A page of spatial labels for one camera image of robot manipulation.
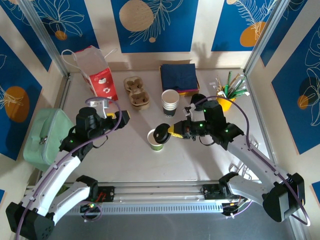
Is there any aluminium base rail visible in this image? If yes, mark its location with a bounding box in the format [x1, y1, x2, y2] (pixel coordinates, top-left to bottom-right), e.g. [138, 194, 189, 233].
[21, 179, 298, 207]

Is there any red paper gift bag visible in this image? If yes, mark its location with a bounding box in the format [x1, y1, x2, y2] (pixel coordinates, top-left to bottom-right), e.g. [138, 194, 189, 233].
[61, 45, 119, 105]

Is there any left aluminium frame post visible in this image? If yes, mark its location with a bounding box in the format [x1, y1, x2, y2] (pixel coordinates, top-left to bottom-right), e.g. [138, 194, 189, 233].
[18, 0, 72, 80]

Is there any blue paper napkin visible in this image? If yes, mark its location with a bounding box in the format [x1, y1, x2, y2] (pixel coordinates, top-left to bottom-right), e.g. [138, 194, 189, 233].
[159, 63, 199, 93]

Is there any right aluminium frame post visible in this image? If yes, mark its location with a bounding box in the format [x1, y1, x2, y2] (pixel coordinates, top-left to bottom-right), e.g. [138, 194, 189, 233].
[243, 0, 287, 76]

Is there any cardboard cup carrier stack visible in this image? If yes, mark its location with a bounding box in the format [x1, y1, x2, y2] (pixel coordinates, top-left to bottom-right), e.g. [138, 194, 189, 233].
[124, 77, 151, 111]

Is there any paper cup stack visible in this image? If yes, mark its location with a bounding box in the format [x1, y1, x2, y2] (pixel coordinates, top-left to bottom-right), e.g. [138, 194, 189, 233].
[161, 89, 181, 119]

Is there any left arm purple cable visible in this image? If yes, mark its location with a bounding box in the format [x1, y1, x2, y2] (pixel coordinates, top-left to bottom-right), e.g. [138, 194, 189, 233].
[14, 97, 123, 240]

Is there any slotted grey cable duct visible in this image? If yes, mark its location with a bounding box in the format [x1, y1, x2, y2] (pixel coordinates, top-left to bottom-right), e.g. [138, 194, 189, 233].
[31, 201, 287, 216]

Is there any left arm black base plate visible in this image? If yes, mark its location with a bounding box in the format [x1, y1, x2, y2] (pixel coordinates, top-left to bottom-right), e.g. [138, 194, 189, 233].
[96, 186, 116, 203]

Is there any mint green zip pouch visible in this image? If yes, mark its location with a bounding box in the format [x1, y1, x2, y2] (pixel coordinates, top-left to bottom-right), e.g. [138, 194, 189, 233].
[22, 107, 76, 173]

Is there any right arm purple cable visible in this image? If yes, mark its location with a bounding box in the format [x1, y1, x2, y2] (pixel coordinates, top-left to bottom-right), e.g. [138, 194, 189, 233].
[192, 96, 311, 227]

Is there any black plastic cup lid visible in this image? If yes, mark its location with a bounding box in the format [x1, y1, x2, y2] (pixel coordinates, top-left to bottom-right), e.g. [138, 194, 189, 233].
[153, 123, 172, 145]

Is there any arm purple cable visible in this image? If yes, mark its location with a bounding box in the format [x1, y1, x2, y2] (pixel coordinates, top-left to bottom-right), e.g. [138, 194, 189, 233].
[14, 97, 123, 240]
[192, 96, 311, 227]

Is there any aluminium frame post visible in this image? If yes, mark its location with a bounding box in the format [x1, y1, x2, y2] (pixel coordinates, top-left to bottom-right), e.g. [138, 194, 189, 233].
[18, 0, 72, 80]
[243, 0, 287, 76]

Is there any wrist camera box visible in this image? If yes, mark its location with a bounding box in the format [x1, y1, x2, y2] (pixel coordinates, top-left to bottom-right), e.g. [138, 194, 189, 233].
[89, 98, 111, 118]
[183, 104, 199, 118]

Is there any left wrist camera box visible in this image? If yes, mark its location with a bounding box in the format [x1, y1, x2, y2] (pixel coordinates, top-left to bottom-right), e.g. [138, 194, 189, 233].
[89, 98, 111, 118]

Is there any yellow stick holder cup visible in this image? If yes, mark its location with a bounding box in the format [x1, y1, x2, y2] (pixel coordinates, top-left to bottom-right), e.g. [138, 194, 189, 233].
[216, 91, 238, 113]

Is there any black cup lid stack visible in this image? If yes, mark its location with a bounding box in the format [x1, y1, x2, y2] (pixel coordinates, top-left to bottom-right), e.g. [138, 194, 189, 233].
[191, 93, 208, 111]

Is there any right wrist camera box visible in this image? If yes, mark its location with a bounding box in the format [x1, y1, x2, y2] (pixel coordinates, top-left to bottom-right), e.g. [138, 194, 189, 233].
[183, 104, 199, 118]

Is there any green paper coffee cup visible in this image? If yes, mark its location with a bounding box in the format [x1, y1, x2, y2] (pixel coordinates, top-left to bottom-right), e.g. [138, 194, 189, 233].
[146, 128, 166, 153]

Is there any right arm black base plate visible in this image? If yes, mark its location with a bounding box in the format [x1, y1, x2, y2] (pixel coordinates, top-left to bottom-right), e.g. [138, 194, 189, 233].
[202, 183, 226, 201]

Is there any stack of coloured napkins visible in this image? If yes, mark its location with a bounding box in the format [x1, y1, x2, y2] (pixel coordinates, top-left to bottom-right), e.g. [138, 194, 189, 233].
[179, 82, 201, 97]

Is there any pink paper napkin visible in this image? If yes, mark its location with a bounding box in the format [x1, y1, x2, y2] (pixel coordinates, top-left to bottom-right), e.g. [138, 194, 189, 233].
[177, 86, 199, 93]

